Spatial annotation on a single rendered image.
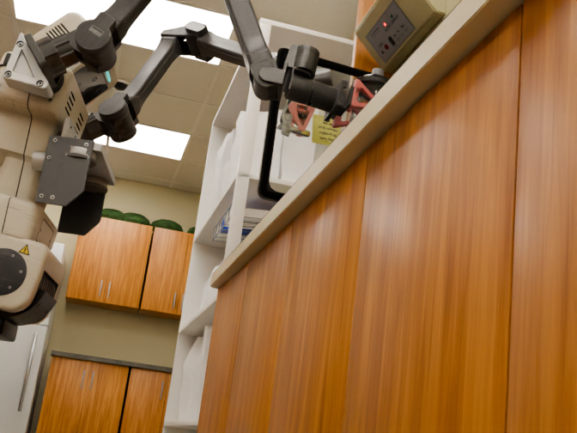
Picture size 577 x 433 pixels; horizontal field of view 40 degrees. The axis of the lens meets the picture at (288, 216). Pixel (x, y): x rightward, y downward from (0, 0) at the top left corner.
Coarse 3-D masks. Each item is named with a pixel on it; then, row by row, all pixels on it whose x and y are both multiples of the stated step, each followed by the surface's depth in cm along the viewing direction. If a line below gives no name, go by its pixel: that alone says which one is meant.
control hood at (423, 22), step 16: (384, 0) 189; (400, 0) 184; (416, 0) 180; (432, 0) 177; (368, 16) 198; (416, 16) 183; (432, 16) 179; (368, 32) 202; (416, 32) 186; (368, 48) 206; (400, 48) 195; (384, 64) 204
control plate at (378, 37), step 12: (384, 12) 192; (396, 12) 188; (396, 24) 191; (408, 24) 187; (372, 36) 201; (384, 36) 197; (408, 36) 190; (384, 48) 200; (396, 48) 196; (384, 60) 203
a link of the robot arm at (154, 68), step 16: (176, 32) 234; (160, 48) 232; (176, 48) 233; (192, 48) 235; (144, 64) 227; (160, 64) 227; (144, 80) 222; (112, 96) 214; (128, 96) 215; (144, 96) 221; (112, 112) 209; (128, 112) 213
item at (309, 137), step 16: (320, 80) 198; (336, 80) 199; (352, 80) 201; (288, 112) 193; (304, 112) 194; (320, 112) 196; (304, 128) 193; (320, 128) 195; (336, 128) 196; (288, 144) 191; (304, 144) 192; (320, 144) 194; (272, 160) 188; (288, 160) 190; (304, 160) 191; (272, 176) 187; (288, 176) 189
